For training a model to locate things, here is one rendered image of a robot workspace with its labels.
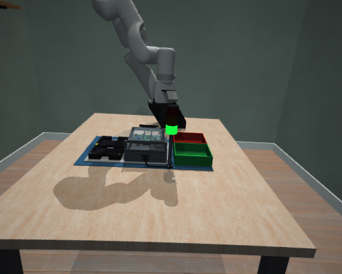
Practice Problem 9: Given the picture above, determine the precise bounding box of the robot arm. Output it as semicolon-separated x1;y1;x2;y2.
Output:
91;0;176;103

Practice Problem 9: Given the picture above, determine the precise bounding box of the red open-top bin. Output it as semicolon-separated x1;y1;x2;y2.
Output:
173;132;207;145

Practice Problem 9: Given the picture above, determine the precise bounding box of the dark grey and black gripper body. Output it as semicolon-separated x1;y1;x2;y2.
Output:
152;80;175;103

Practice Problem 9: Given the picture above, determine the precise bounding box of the green bin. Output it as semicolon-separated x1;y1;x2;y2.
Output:
173;142;213;167

